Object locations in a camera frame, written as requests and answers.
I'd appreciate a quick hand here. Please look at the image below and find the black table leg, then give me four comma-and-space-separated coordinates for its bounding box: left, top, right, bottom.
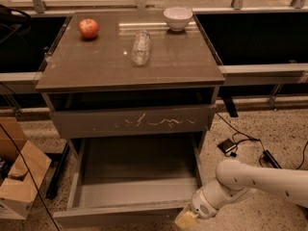
46, 143, 70, 199

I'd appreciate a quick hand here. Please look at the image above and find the clear plastic water bottle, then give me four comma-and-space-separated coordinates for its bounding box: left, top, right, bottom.
131, 31, 151, 65

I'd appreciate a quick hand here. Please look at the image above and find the red apple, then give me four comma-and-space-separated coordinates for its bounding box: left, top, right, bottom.
78, 18, 99, 39

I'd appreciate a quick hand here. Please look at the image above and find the black metal floor bar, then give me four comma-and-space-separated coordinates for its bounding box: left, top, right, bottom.
263, 150, 281, 168

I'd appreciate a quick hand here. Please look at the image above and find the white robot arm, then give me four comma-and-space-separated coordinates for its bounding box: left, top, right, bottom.
175, 159, 308, 229

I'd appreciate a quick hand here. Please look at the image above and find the grey drawer cabinet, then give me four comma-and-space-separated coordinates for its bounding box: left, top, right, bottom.
35, 11, 226, 166

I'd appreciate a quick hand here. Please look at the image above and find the black floor cable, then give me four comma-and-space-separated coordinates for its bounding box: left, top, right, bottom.
216, 112, 308, 171

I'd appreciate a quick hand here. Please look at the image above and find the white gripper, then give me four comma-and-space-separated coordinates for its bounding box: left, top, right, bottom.
174, 188, 218, 229

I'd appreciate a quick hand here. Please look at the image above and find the white ceramic bowl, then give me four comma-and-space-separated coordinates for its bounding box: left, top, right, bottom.
164, 7, 193, 31

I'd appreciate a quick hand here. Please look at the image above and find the brown cardboard box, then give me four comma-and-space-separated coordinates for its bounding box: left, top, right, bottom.
0, 117, 51, 219

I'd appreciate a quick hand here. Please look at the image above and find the black power adapter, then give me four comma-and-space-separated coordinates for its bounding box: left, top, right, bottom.
218, 139, 236, 154

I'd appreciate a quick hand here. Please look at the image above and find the thin black cable left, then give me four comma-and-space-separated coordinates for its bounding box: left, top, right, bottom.
0, 122, 62, 231

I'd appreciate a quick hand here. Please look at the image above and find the scratched grey upper drawer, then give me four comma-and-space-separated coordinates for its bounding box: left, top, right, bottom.
51, 105, 216, 139

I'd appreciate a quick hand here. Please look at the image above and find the black bag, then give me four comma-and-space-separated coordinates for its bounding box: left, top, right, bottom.
0, 5, 31, 35

